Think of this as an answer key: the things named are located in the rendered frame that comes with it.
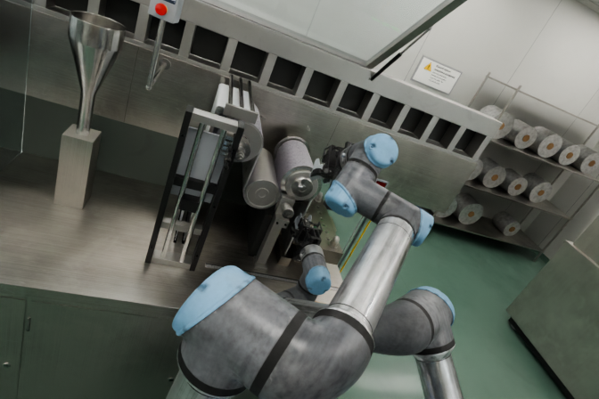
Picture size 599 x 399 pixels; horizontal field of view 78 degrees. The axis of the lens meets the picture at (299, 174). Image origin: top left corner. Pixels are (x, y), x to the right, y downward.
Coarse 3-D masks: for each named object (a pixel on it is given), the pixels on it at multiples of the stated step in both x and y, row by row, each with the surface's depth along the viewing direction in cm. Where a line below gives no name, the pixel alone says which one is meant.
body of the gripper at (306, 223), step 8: (304, 224) 126; (312, 224) 129; (320, 224) 128; (296, 232) 128; (304, 232) 124; (312, 232) 123; (320, 232) 126; (296, 240) 127; (304, 240) 125; (312, 240) 119; (320, 240) 120
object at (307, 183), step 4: (304, 176) 126; (296, 180) 125; (300, 180) 125; (304, 180) 125; (308, 180) 125; (292, 184) 125; (296, 184) 126; (304, 184) 126; (308, 184) 126; (312, 184) 127; (292, 188) 126; (296, 188) 126; (304, 188) 127; (308, 188) 127; (312, 188) 127; (296, 192) 127; (300, 192) 127; (304, 192) 128; (308, 192) 128; (300, 196) 128; (304, 196) 128
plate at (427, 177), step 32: (32, 32) 122; (64, 32) 123; (32, 64) 126; (64, 64) 128; (128, 64) 131; (192, 64) 134; (64, 96) 133; (96, 96) 135; (128, 96) 136; (160, 96) 138; (192, 96) 140; (256, 96) 144; (160, 128) 144; (288, 128) 152; (320, 128) 154; (352, 128) 157; (320, 160) 162; (416, 160) 170; (448, 160) 172; (416, 192) 179; (448, 192) 182
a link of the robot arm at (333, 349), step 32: (384, 224) 70; (416, 224) 73; (384, 256) 62; (352, 288) 56; (384, 288) 58; (320, 320) 50; (352, 320) 50; (288, 352) 44; (320, 352) 45; (352, 352) 47; (288, 384) 43; (320, 384) 44; (352, 384) 47
